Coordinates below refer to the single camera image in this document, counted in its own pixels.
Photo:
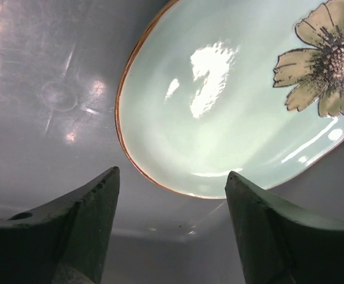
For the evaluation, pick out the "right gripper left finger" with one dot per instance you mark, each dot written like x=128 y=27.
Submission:
x=63 y=241

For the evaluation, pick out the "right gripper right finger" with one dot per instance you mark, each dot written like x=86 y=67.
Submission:
x=281 y=242

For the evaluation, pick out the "mint green flower plate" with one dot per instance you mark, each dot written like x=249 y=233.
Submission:
x=213 y=87

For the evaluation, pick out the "grey plastic bin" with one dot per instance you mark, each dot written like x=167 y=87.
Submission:
x=61 y=63

